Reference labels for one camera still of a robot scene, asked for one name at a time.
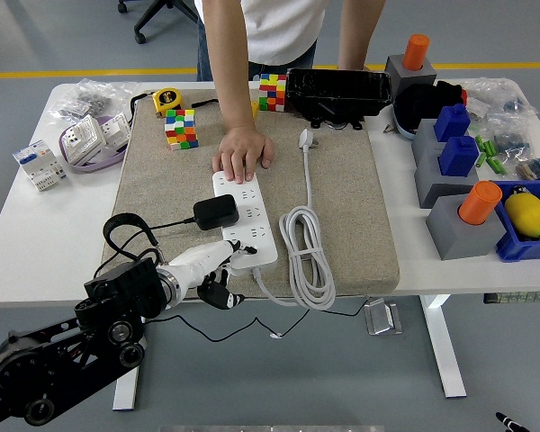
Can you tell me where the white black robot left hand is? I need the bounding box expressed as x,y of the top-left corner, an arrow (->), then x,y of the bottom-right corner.
157,239 -> 258,311

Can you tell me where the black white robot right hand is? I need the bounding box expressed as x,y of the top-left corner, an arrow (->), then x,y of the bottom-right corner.
495,411 -> 530,432

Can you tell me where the person's right hand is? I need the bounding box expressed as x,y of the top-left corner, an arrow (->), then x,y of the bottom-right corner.
211,125 -> 275,185

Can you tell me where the thin black adapter cord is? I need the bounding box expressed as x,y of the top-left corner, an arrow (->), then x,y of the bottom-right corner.
92,217 -> 382,342

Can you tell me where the black power adapter plug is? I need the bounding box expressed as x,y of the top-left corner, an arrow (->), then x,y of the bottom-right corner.
192,193 -> 240,231

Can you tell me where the white power strip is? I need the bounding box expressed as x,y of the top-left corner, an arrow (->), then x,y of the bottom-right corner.
211,169 -> 279,278

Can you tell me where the yellow tape measure silver clip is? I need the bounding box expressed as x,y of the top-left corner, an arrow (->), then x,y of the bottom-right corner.
191,97 -> 260,120

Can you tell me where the colourful puzzle cube stack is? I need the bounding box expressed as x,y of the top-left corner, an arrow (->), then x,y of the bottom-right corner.
164,108 -> 200,151
257,73 -> 289,113

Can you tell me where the yellow tape measure printed 5m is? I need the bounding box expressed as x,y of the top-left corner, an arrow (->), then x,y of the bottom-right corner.
128,87 -> 185,119

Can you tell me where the white table leg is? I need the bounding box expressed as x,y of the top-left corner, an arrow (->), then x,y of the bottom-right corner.
112,303 -> 149,411
420,295 -> 468,400

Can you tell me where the grey-brown mat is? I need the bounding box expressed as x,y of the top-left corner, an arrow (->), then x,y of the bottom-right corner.
96,87 -> 401,302

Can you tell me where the black wrapped box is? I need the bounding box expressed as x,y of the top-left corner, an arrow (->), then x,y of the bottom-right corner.
286,67 -> 395,131

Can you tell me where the table control panel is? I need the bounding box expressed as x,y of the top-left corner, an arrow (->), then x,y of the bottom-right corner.
483,292 -> 540,306

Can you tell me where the person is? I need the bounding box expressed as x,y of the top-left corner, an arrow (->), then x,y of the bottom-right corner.
193,0 -> 332,83

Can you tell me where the black office chair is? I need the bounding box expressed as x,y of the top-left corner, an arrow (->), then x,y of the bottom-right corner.
118,0 -> 200,45

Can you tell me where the light blue bowl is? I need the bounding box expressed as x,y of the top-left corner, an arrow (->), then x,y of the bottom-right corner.
393,103 -> 419,141

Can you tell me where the clear bag of grey screws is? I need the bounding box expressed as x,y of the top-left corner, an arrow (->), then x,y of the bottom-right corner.
48,76 -> 140,122

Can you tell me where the blue plastic bin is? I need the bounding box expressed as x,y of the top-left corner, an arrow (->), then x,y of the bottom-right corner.
490,179 -> 540,264

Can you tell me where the black cloth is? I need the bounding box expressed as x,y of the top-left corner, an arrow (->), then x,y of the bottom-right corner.
394,79 -> 467,136

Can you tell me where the white circuit breaker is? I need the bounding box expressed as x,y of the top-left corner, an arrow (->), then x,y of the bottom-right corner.
12,139 -> 69,193

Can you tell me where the small grey holder block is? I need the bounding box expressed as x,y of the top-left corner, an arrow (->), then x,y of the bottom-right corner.
384,53 -> 437,96

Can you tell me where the grey stepped holder block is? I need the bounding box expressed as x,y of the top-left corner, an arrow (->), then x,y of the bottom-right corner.
410,118 -> 481,210

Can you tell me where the large grey holder block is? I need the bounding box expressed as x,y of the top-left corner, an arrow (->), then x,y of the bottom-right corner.
425,193 -> 508,262

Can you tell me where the orange cylinder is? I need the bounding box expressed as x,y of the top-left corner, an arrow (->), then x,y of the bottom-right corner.
402,33 -> 431,71
457,180 -> 503,226

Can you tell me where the yellow lemon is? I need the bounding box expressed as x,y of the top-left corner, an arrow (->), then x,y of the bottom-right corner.
503,192 -> 540,239

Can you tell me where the blue peg block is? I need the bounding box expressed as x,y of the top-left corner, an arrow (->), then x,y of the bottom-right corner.
437,134 -> 481,178
433,103 -> 473,143

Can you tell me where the clear bag of white parts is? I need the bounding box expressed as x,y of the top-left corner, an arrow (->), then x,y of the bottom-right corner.
465,76 -> 540,136

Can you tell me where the clear bag of blue parts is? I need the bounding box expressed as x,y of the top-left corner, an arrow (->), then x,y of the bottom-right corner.
492,128 -> 535,159

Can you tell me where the white power strip cord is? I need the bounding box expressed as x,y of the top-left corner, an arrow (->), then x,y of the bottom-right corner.
251,128 -> 338,311

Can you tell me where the white wall socket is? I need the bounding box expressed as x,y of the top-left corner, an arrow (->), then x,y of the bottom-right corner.
62,114 -> 107,164
96,112 -> 131,152

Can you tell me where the purple ring tray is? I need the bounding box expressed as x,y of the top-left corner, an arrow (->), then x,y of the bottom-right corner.
58,114 -> 131,175

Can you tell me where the silver metal bracket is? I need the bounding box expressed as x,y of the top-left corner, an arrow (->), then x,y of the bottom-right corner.
363,299 -> 404,337

